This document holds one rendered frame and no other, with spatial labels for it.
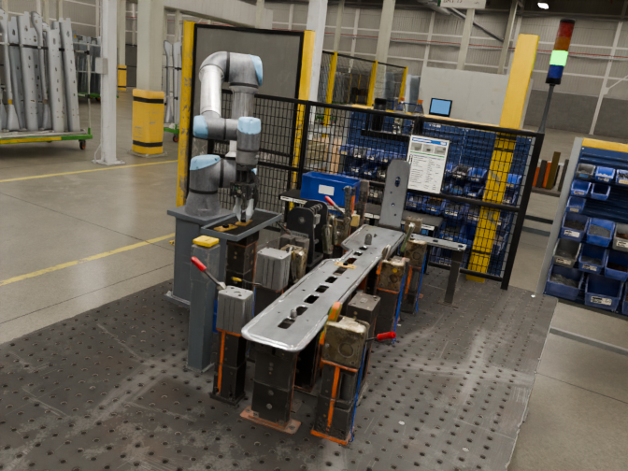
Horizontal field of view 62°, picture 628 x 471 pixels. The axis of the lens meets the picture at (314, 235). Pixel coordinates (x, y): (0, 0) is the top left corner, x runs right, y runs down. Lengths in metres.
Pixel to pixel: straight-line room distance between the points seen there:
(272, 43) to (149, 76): 5.38
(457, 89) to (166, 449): 7.74
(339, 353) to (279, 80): 3.12
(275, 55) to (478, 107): 4.86
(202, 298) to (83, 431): 0.50
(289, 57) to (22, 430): 3.30
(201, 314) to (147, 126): 7.94
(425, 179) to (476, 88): 5.78
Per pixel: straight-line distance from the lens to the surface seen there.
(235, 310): 1.57
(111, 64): 8.73
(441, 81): 8.80
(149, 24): 9.57
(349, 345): 1.46
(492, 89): 8.61
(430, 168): 2.95
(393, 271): 2.06
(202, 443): 1.58
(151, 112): 9.57
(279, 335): 1.48
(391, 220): 2.74
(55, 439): 1.64
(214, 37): 4.74
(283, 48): 4.32
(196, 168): 2.16
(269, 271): 1.77
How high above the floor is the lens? 1.70
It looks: 17 degrees down
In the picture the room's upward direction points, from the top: 7 degrees clockwise
